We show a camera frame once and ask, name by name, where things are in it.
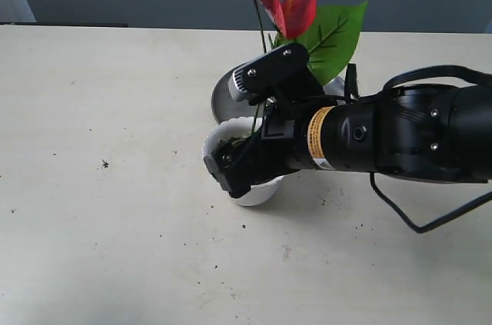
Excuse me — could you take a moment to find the dark soil in pot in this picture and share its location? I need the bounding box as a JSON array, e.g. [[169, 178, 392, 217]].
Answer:
[[218, 135, 249, 148]]

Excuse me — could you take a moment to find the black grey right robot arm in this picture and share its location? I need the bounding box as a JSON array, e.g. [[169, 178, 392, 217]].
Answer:
[[204, 81, 491, 198]]

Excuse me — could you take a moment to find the round steel plate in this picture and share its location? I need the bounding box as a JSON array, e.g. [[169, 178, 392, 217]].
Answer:
[[211, 63, 359, 124]]

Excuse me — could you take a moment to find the black camera cable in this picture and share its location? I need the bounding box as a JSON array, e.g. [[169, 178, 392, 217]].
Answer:
[[341, 63, 492, 234]]

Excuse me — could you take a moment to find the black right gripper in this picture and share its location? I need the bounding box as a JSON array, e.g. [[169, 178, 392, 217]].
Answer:
[[203, 103, 327, 198]]

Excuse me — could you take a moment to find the red artificial anthurium flower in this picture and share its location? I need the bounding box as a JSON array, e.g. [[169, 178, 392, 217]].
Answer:
[[253, 0, 367, 86]]

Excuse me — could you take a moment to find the white plastic flower pot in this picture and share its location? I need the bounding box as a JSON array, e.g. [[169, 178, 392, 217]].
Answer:
[[201, 117, 284, 207]]

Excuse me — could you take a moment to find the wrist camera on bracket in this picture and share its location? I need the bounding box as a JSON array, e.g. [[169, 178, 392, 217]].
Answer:
[[228, 42, 324, 106]]

